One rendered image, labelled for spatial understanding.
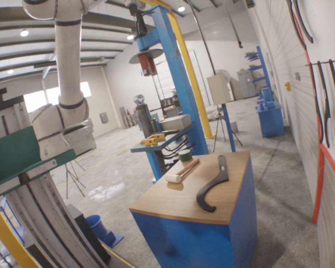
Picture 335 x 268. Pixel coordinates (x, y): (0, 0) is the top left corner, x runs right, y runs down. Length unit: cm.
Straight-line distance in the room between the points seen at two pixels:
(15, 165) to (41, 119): 32
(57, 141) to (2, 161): 38
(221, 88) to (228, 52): 1082
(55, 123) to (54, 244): 83
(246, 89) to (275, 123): 840
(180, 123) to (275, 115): 266
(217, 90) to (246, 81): 1002
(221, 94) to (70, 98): 195
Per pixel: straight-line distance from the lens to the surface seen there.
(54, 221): 133
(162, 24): 266
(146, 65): 260
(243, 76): 1246
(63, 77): 90
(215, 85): 247
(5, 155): 114
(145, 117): 292
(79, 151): 1022
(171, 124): 214
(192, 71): 519
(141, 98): 305
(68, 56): 84
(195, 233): 89
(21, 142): 114
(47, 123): 101
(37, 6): 73
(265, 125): 427
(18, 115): 120
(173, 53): 250
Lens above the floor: 146
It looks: 11 degrees down
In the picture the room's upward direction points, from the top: 17 degrees counter-clockwise
